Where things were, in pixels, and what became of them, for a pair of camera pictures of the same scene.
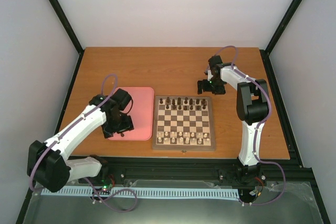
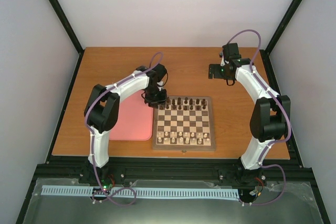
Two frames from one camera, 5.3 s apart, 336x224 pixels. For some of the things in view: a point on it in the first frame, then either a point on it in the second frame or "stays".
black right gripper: x=220 y=91 → x=216 y=74
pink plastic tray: x=142 y=114 stays
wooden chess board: x=183 y=123 stays
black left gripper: x=127 y=125 → x=161 y=102
